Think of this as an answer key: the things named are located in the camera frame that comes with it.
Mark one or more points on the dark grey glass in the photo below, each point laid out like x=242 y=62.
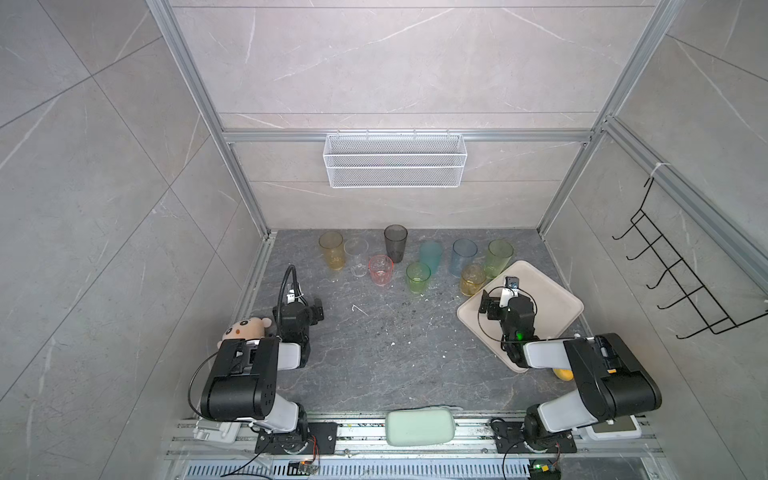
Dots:
x=395 y=242

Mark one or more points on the short amber glass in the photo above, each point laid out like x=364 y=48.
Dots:
x=472 y=279

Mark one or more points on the white tablet device right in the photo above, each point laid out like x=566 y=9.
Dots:
x=622 y=428

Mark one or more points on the pink plush doll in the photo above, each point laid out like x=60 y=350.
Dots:
x=253 y=328

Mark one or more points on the aluminium rail frame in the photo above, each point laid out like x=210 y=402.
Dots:
x=362 y=452

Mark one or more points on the light green sponge block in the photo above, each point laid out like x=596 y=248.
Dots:
x=419 y=427

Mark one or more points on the tall yellow glass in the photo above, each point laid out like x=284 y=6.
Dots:
x=332 y=246

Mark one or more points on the pink glass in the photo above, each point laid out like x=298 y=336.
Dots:
x=381 y=269

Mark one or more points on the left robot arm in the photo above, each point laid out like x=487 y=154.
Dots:
x=241 y=386

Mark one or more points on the tall light green glass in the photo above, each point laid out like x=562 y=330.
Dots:
x=498 y=255

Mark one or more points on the yellow plush toy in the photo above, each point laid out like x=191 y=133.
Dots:
x=564 y=374

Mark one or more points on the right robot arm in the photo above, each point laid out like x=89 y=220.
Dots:
x=610 y=381

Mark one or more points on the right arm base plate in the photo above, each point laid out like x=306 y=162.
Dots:
x=510 y=441

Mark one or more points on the beige plastic tray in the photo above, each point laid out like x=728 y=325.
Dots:
x=557 y=309

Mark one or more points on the white wire mesh basket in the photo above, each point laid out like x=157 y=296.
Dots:
x=416 y=160

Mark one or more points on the black wire hook rack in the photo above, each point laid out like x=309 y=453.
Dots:
x=676 y=268

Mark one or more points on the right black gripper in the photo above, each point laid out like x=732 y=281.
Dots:
x=492 y=305

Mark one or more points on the teal glass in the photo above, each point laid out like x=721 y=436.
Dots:
x=430 y=254

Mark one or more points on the white device left rail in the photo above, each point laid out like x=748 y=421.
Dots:
x=216 y=432

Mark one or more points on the blue glass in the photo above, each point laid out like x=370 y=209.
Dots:
x=463 y=253

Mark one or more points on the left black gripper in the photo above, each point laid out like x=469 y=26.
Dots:
x=315 y=310

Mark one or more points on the short green glass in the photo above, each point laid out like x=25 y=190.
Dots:
x=418 y=275

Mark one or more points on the clear glass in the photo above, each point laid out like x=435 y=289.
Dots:
x=356 y=250

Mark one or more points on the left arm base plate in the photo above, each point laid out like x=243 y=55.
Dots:
x=313 y=438

